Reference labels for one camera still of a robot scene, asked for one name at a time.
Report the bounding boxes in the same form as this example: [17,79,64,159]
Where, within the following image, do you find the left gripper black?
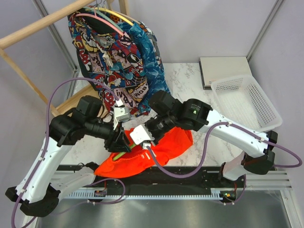
[85,117,132,153]

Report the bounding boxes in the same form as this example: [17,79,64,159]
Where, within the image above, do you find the orange mesh shorts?
[94,127,193,179]

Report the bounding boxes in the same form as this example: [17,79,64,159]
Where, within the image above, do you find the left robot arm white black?
[5,95,131,218]

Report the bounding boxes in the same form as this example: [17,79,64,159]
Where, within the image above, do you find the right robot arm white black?
[144,90,277,187]

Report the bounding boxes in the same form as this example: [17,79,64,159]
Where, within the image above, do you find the blue leaf print shorts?
[129,23,170,115]

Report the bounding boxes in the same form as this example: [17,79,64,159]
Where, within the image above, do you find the comic print shorts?
[67,8,148,117]

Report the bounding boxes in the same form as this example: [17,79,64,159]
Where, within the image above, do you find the pink clothes hanger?
[76,13,124,36]

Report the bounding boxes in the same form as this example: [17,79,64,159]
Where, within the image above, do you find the yellow clothes hanger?
[95,7,140,26]

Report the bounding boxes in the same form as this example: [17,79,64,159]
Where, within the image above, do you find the mint green clothes hanger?
[84,6,124,33]

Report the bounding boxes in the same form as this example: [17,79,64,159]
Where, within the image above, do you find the grey flat box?
[199,57,252,90]

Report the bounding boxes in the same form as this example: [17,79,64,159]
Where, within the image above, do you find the white plastic basket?
[211,75,283,132]

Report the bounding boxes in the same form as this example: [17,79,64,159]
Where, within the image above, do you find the wooden clothes rack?
[0,0,130,117]

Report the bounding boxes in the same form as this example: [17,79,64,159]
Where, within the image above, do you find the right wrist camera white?
[130,124,155,149]

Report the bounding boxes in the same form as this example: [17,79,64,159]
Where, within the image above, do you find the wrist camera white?
[130,124,155,149]
[113,99,131,130]

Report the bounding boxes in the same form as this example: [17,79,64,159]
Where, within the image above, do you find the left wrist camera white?
[113,99,131,130]

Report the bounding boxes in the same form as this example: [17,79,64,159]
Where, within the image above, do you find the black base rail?
[56,163,247,190]

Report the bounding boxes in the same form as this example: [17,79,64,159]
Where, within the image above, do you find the white slotted cable duct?
[65,187,240,200]

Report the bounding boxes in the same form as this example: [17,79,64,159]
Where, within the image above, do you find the aluminium frame profile left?
[32,0,77,73]

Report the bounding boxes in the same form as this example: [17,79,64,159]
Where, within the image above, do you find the aluminium frame profile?
[246,0,285,62]
[32,0,77,73]

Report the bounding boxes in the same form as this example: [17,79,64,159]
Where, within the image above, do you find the aluminium frame profile right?
[246,0,285,62]

